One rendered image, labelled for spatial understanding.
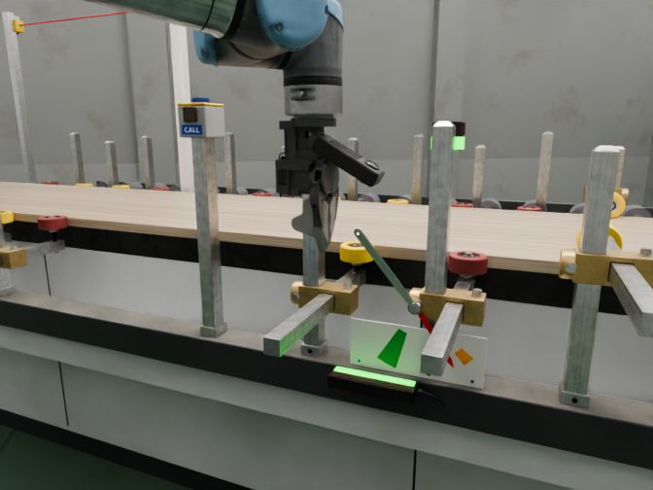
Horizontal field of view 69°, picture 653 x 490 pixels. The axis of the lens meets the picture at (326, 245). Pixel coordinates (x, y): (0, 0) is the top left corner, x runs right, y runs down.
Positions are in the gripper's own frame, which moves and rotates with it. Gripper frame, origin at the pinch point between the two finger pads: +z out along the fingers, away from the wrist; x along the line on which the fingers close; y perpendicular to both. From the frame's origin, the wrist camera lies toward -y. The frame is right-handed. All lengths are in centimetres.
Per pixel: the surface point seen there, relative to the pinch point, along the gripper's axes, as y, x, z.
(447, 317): -19.2, -6.1, 12.2
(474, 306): -23.0, -13.8, 12.5
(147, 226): 71, -38, 9
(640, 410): -51, -16, 28
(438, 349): -19.6, 6.7, 12.1
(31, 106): 351, -227, -39
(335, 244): 11.8, -36.9, 9.0
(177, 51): 114, -114, -53
